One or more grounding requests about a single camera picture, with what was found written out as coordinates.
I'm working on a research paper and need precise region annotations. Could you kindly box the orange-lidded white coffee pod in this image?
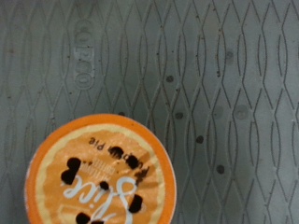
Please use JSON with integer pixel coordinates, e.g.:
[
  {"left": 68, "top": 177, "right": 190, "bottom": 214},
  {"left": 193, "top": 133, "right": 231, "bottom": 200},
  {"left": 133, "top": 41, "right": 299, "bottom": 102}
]
[{"left": 23, "top": 113, "right": 178, "bottom": 224}]

